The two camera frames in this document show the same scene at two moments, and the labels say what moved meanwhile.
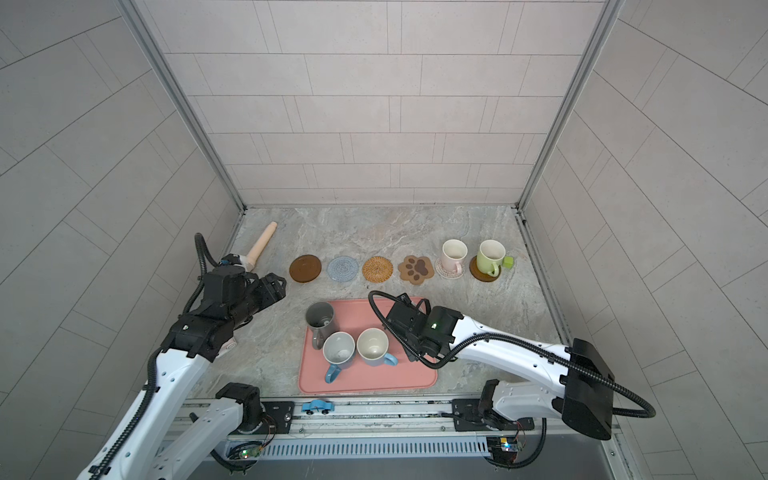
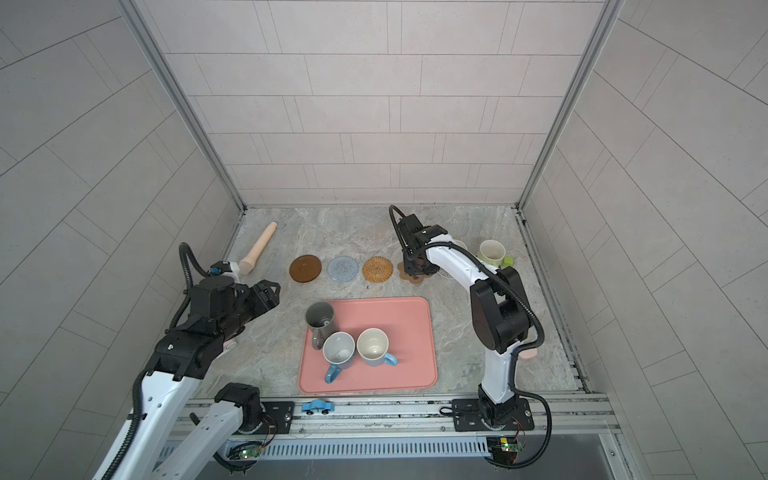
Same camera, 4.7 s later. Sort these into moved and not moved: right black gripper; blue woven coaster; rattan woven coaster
Moved: right black gripper
Not moved: blue woven coaster; rattan woven coaster
